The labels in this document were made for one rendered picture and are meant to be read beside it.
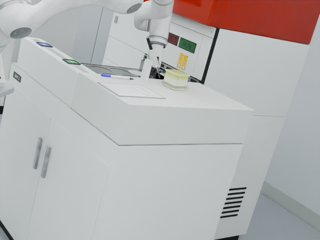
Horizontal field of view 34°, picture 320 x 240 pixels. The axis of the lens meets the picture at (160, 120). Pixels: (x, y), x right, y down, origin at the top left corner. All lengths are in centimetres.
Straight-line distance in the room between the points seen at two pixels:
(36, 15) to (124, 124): 45
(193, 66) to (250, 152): 65
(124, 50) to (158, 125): 109
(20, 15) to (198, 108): 70
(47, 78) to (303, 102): 212
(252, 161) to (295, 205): 108
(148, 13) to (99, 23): 378
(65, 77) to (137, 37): 78
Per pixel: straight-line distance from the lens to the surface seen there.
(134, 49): 275
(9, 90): 208
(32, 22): 175
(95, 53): 591
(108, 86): 184
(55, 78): 212
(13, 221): 250
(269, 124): 281
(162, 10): 206
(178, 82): 205
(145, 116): 175
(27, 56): 237
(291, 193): 387
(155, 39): 221
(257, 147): 281
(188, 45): 242
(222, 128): 202
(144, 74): 208
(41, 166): 222
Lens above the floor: 141
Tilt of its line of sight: 16 degrees down
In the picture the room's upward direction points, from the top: 15 degrees clockwise
